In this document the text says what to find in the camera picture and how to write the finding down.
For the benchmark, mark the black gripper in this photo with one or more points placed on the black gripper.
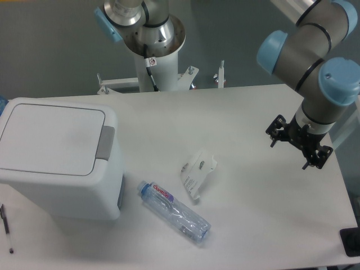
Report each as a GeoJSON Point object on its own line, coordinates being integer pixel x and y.
{"type": "Point", "coordinates": [315, 154]}

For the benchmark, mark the white push-lid trash can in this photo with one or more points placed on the white push-lid trash can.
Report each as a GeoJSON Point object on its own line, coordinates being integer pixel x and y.
{"type": "Point", "coordinates": [63, 156]}

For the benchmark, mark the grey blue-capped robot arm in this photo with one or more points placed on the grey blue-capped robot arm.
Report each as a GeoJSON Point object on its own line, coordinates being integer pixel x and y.
{"type": "Point", "coordinates": [327, 87]}

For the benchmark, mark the black device at table edge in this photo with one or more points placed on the black device at table edge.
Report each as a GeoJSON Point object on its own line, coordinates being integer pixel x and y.
{"type": "Point", "coordinates": [350, 240]}

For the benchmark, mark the torn white paper package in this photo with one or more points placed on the torn white paper package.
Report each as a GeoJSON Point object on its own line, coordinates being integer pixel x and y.
{"type": "Point", "coordinates": [195, 172]}

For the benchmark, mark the clear plastic water bottle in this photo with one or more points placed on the clear plastic water bottle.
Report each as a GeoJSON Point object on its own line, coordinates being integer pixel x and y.
{"type": "Point", "coordinates": [177, 214]}

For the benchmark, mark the blue object at left edge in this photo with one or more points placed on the blue object at left edge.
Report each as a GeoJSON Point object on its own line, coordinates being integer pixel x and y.
{"type": "Point", "coordinates": [3, 103]}

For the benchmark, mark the black and clear pen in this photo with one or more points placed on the black and clear pen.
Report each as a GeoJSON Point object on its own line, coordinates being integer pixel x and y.
{"type": "Point", "coordinates": [7, 229]}

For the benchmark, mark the white frame post with bolt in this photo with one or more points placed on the white frame post with bolt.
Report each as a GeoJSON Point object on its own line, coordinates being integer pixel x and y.
{"type": "Point", "coordinates": [219, 77]}

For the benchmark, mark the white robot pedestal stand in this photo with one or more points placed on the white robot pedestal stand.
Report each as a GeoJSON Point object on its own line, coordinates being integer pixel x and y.
{"type": "Point", "coordinates": [155, 52]}

